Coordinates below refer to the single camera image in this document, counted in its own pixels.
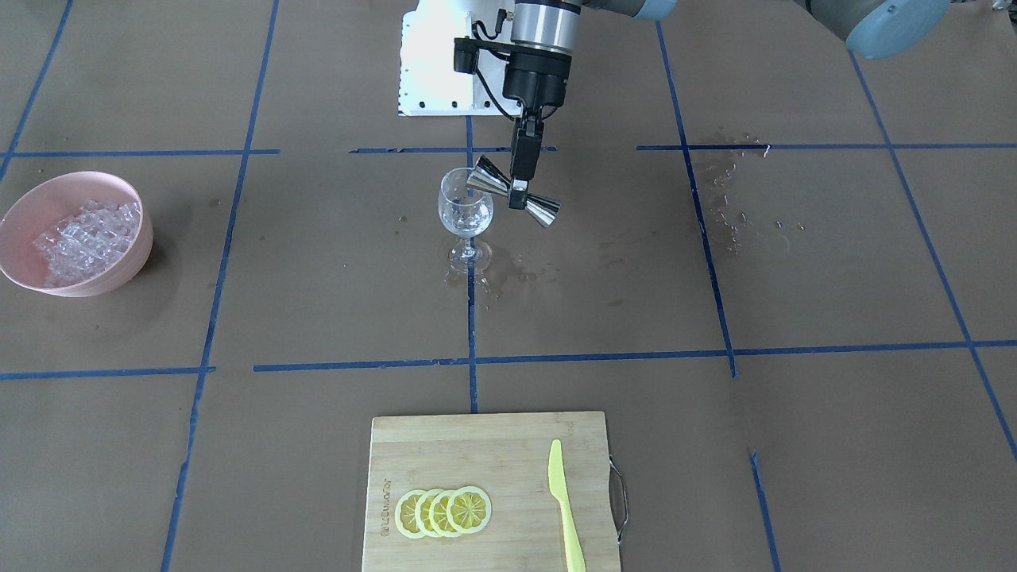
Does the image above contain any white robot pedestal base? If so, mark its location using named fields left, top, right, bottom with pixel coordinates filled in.
left=397, top=1, right=520, bottom=118

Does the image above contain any clear wine glass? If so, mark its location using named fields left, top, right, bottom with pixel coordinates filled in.
left=437, top=167, right=493, bottom=274

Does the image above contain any bamboo cutting board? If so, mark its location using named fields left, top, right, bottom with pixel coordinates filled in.
left=361, top=412, right=621, bottom=571

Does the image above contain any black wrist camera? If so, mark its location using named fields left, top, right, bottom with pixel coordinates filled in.
left=453, top=37, right=511, bottom=75

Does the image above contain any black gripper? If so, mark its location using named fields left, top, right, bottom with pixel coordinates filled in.
left=502, top=52, right=571, bottom=210

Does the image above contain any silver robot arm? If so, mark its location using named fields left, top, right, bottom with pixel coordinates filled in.
left=455, top=1, right=950, bottom=211

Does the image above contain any yellow plastic knife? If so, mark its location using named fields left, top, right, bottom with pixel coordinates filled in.
left=546, top=439, right=587, bottom=571

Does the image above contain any black camera cable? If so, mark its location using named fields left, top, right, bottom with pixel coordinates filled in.
left=473, top=8, right=525, bottom=122

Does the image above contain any pink bowl of ice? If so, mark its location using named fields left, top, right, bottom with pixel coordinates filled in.
left=1, top=171, right=153, bottom=297

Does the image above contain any yellow lemon slice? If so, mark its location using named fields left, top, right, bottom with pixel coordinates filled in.
left=446, top=485, right=493, bottom=535
left=427, top=489, right=460, bottom=537
left=396, top=489, right=427, bottom=539
left=414, top=488, right=444, bottom=537

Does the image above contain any steel double jigger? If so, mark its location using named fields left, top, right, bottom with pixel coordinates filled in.
left=466, top=153, right=560, bottom=228

